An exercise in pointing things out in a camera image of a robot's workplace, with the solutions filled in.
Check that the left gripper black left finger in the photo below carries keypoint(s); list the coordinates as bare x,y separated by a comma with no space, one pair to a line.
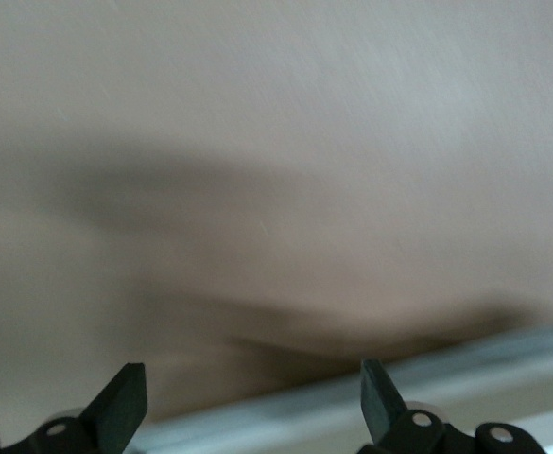
115,411

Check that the grey divided plastic tray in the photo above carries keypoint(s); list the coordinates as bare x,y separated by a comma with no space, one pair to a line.
470,373

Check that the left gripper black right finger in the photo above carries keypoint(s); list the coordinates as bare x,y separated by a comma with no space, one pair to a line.
380,406

